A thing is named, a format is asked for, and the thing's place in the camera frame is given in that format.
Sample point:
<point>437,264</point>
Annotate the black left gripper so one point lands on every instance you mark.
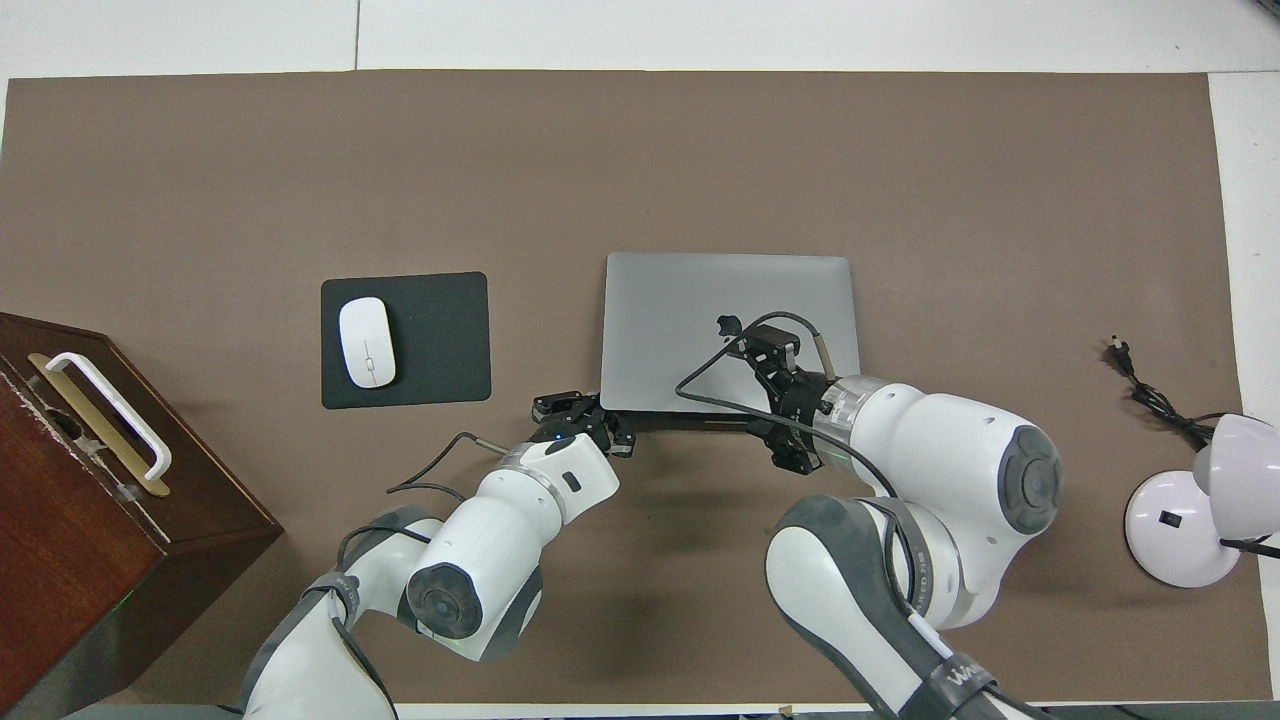
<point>580,428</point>

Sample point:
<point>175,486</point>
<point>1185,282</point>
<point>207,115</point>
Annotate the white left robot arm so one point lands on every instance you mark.
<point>490,540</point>

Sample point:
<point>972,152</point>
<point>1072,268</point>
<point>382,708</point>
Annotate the white desk lamp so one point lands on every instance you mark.
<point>1170,530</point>

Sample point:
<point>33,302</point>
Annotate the dark wooden box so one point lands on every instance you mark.
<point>70,560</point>

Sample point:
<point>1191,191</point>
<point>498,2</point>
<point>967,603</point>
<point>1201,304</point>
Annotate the grey Apple laptop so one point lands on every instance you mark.
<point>680,310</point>

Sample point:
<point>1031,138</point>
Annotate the brown table mat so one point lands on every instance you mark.
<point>640,160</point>

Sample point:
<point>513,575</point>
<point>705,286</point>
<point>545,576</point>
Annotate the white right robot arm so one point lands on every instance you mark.
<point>950,470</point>

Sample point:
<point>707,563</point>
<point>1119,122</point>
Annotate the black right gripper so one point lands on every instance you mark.
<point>800,410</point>

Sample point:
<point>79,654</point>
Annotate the black mouse pad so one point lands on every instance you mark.
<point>440,340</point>

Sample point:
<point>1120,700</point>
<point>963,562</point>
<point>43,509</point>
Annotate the white computer mouse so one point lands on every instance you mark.
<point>367,340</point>

